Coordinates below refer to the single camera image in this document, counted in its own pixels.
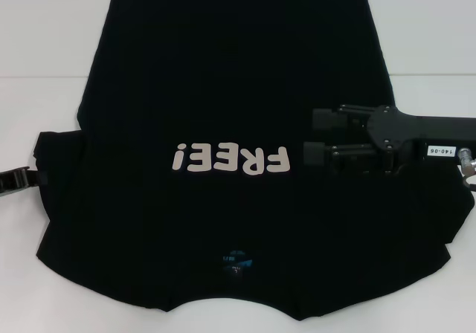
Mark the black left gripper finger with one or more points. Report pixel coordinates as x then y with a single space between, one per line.
16 178

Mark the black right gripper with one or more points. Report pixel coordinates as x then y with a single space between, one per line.
409 136

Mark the black shirt with FREE print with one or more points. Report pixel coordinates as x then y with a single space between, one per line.
223 87

